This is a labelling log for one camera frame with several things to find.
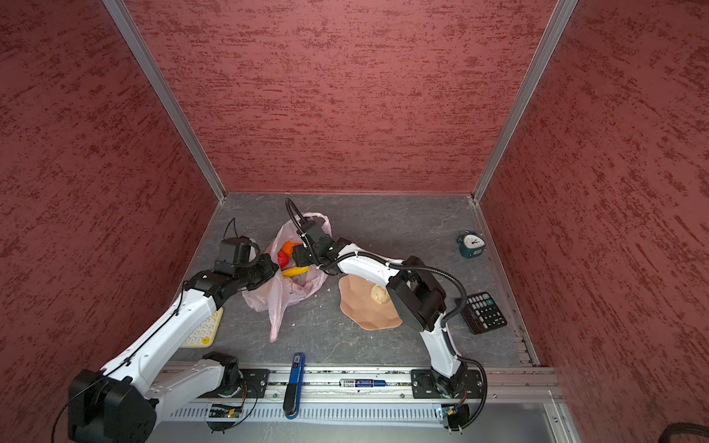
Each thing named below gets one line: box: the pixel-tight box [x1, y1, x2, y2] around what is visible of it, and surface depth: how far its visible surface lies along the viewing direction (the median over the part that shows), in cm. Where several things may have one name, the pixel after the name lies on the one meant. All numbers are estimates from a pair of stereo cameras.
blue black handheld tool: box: [282, 352, 307, 420], surface depth 75 cm
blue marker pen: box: [339, 378, 388, 389], surface depth 75 cm
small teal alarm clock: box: [456, 229, 488, 259], surface depth 102 cm
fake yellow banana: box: [282, 265, 310, 277], surface depth 96 cm
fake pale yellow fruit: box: [370, 284, 391, 305], surface depth 87 cm
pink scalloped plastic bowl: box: [338, 274, 404, 331], surface depth 88 cm
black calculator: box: [455, 291, 508, 336], surface depth 87 cm
